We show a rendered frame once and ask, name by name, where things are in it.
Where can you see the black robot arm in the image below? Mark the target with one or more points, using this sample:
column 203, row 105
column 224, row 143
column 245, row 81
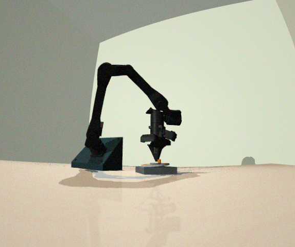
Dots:
column 104, row 74

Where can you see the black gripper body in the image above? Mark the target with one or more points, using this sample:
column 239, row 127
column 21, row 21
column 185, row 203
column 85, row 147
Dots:
column 153, row 137

